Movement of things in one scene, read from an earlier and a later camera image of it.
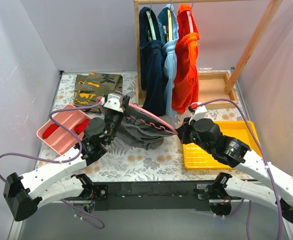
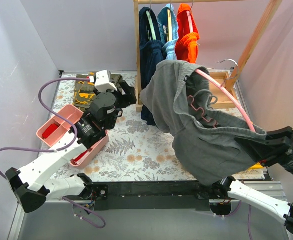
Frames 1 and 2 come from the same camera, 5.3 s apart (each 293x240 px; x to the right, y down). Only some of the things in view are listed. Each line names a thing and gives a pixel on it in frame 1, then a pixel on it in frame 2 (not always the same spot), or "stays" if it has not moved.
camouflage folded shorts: [89, 88] stays
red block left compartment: [49, 130] stays
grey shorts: [144, 128] -> [178, 96]
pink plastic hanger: [155, 115] -> [216, 81]
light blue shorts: [167, 23] stays
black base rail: [153, 196] stays
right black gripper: [184, 129] -> [289, 144]
